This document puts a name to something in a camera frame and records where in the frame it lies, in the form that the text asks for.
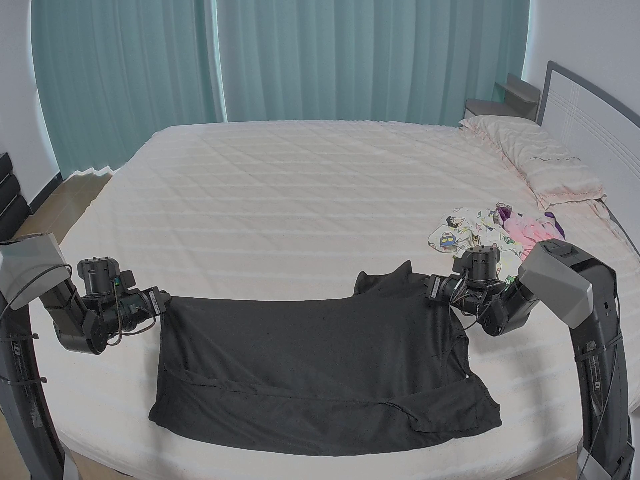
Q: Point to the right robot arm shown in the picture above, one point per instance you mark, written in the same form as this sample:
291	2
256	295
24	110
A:
560	283

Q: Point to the white printed garment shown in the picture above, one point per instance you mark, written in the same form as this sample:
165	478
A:
460	233

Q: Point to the purple garment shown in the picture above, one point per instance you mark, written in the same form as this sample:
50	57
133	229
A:
555	225

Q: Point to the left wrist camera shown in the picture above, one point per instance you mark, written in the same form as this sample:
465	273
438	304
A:
126	280

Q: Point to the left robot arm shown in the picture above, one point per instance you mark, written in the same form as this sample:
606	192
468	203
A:
30	263

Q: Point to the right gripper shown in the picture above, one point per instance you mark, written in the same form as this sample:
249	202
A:
445	292

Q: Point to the grey bedside table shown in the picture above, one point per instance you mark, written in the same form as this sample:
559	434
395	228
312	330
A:
500	105

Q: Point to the pink garment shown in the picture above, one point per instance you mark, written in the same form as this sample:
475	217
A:
525	233

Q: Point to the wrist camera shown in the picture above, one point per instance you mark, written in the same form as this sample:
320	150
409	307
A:
458	265
126	280

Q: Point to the blue-green curtain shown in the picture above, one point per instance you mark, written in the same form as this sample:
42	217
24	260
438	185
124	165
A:
370	43
125	68

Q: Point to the bed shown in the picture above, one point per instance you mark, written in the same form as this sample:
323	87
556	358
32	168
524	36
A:
300	193

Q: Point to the pale pink pillow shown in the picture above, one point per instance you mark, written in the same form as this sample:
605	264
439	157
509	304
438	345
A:
545	163

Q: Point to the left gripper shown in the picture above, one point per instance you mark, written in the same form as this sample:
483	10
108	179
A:
147	308

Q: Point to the black T-shirt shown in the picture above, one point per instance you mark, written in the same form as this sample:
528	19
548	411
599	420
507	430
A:
310	358

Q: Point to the black chest of drawers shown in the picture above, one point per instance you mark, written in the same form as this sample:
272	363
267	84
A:
10	203

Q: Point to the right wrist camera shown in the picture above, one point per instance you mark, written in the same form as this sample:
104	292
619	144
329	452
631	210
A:
458	265

